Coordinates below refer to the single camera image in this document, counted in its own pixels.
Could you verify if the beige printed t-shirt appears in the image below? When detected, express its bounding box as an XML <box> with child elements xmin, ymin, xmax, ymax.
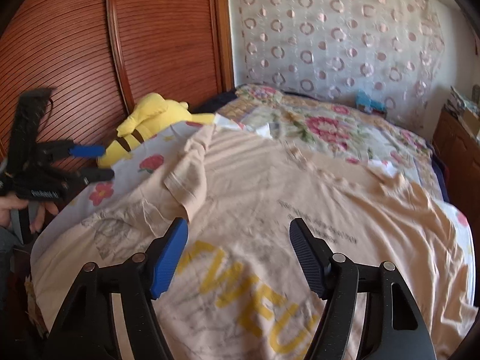
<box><xmin>32</xmin><ymin>125</ymin><xmax>478</xmax><ymax>359</ymax></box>

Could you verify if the person's left hand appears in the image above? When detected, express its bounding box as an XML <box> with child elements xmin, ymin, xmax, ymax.
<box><xmin>0</xmin><ymin>193</ymin><xmax>60</xmax><ymax>234</ymax></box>

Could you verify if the white strawberry flower towel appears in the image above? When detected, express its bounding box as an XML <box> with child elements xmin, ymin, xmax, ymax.
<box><xmin>29</xmin><ymin>115</ymin><xmax>479</xmax><ymax>271</ymax></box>

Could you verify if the yellow Pikachu plush toy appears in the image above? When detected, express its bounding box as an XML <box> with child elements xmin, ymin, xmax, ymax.
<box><xmin>97</xmin><ymin>93</ymin><xmax>215</xmax><ymax>168</ymax></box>

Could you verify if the wooden louvered wardrobe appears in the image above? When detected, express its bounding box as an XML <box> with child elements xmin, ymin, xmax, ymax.
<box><xmin>1</xmin><ymin>0</ymin><xmax>233</xmax><ymax>152</ymax></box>

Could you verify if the wooden sideboard cabinet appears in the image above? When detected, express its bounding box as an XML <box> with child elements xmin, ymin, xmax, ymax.
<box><xmin>432</xmin><ymin>106</ymin><xmax>480</xmax><ymax>211</ymax></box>

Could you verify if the floral rose bed blanket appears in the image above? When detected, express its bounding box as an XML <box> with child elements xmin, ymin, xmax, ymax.
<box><xmin>214</xmin><ymin>84</ymin><xmax>445</xmax><ymax>199</ymax></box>

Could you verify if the cardboard box on cabinet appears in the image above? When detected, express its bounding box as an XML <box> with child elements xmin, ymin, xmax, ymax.
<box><xmin>460</xmin><ymin>109</ymin><xmax>480</xmax><ymax>139</ymax></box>

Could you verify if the blue toy on box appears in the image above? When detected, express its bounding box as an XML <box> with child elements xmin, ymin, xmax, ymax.
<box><xmin>355</xmin><ymin>91</ymin><xmax>387</xmax><ymax>117</ymax></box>

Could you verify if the stack of papers on cabinet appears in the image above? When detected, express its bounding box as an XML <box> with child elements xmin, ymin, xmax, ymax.
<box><xmin>448</xmin><ymin>86</ymin><xmax>479</xmax><ymax>117</ymax></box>

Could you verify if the sheer circle-pattern curtain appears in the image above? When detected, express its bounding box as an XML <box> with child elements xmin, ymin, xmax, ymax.
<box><xmin>228</xmin><ymin>0</ymin><xmax>445</xmax><ymax>129</ymax></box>

